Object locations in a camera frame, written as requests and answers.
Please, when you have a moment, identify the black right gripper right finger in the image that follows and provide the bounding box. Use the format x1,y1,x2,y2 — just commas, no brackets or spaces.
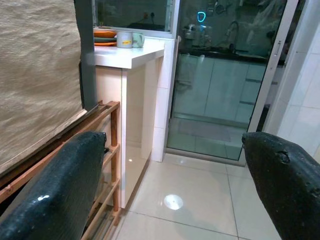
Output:
241,131,320,240

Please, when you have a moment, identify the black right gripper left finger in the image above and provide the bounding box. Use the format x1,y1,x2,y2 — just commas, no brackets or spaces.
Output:
0,131,108,240

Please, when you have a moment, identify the wooden slatted rack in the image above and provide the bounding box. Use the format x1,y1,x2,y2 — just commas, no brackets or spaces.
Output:
0,100,123,240

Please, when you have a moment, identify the grey floor mat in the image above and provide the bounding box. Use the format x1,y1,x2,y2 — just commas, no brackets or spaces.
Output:
177,119,233,143

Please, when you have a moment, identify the narrow white counter cabinet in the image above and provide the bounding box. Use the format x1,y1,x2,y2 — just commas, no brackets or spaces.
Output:
93,36,166,210

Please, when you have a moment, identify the beige woven cloth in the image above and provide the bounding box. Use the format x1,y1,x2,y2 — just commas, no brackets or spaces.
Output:
0,0,85,174

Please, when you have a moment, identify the glass sliding door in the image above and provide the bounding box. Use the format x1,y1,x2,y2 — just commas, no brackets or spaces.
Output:
166,0,301,168

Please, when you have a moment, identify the white mug yellow label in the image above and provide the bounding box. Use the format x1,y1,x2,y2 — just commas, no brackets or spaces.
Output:
116,31,134,49

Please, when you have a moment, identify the pale green mug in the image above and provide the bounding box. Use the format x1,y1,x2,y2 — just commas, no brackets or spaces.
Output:
131,32,146,49

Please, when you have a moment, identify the aluminium framed glass window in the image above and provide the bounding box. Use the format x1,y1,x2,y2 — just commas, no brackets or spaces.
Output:
92,0,181,39

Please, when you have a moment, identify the steel sliding door handle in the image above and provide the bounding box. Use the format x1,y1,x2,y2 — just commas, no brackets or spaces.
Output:
273,40,283,58

